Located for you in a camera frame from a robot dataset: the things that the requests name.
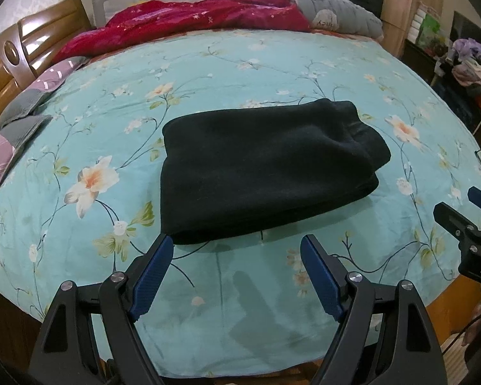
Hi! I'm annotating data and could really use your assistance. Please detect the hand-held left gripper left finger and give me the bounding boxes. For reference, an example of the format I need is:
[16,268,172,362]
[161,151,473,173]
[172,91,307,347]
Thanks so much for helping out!
[28,233,175,385]

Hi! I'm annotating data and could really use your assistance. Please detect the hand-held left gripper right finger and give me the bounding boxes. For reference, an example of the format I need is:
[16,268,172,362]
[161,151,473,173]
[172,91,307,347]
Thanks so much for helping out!
[300,233,444,385]

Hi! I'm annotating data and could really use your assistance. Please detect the black pants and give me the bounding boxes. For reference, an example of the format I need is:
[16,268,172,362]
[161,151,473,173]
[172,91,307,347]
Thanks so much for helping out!
[159,98,392,246]

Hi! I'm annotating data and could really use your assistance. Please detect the pile of clothes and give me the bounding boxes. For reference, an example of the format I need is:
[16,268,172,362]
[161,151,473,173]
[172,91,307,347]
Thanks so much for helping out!
[433,38,481,118]

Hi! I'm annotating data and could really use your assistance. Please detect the dark cabinet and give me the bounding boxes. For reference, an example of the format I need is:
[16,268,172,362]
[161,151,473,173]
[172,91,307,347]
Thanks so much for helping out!
[401,40,481,154]

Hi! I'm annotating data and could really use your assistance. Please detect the purple and grey pillow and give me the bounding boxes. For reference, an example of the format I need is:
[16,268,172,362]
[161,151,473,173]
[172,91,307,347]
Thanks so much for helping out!
[0,114,54,209]
[0,56,89,131]

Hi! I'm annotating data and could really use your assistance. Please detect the wooden wardrobe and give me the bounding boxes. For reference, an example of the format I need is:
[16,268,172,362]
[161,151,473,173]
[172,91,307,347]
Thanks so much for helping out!
[379,0,446,62]

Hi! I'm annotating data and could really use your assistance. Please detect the teal floral bed sheet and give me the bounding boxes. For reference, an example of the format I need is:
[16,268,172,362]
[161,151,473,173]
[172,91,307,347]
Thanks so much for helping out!
[0,28,481,378]

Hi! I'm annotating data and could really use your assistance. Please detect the grey quilt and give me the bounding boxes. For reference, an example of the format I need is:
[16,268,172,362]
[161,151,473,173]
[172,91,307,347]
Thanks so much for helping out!
[270,0,385,41]

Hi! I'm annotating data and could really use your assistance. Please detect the wooden bed headboard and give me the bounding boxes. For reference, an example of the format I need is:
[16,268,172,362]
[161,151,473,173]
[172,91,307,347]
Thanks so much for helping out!
[0,0,97,145]

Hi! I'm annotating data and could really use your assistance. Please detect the red blanket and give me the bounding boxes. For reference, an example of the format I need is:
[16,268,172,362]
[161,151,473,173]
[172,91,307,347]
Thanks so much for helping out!
[54,0,311,65]

